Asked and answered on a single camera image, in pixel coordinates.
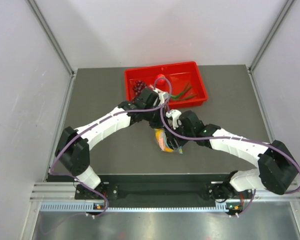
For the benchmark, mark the grey slotted cable duct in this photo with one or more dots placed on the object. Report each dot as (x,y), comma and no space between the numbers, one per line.
(93,207)

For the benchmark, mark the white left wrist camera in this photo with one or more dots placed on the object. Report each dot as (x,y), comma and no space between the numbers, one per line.
(162,97)

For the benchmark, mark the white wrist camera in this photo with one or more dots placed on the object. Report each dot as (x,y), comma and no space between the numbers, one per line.
(173,118)
(162,97)

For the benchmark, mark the right aluminium frame post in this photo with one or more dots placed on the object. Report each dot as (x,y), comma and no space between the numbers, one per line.
(288,4)

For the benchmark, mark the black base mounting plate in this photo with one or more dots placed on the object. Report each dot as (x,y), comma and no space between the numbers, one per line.
(117,190)

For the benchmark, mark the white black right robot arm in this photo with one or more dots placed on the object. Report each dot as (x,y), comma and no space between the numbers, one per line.
(275,168)

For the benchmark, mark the left aluminium frame post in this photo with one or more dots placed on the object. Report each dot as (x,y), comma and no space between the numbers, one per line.
(50,35)

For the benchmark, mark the red fake strawberry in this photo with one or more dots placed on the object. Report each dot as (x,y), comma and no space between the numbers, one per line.
(160,80)

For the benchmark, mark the aluminium frame post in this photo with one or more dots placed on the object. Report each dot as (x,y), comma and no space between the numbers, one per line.
(288,4)
(50,35)

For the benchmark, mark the clear zip top bag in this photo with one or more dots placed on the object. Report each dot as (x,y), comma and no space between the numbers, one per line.
(176,150)

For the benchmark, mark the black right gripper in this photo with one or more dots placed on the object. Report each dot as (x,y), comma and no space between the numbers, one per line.
(170,137)

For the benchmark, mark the green fake scallion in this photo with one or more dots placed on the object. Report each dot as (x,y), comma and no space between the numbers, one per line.
(183,95)

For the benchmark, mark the red plastic tray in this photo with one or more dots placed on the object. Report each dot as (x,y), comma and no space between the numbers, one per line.
(178,74)

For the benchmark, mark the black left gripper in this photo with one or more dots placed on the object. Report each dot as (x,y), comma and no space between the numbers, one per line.
(159,124)

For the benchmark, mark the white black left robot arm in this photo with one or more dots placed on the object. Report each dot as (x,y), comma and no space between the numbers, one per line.
(73,149)

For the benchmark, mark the dark red fake grapes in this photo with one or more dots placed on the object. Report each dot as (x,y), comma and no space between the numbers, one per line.
(138,87)

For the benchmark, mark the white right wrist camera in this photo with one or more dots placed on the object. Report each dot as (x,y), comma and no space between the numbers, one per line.
(173,118)

